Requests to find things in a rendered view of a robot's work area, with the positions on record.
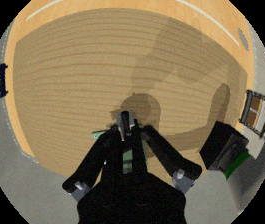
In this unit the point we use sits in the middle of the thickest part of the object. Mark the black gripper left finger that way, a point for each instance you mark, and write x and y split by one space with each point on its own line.
84 178

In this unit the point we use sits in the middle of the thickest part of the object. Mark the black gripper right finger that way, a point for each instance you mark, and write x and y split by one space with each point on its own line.
184 172

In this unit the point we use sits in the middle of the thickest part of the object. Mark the green bench vise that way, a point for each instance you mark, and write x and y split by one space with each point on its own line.
127 146

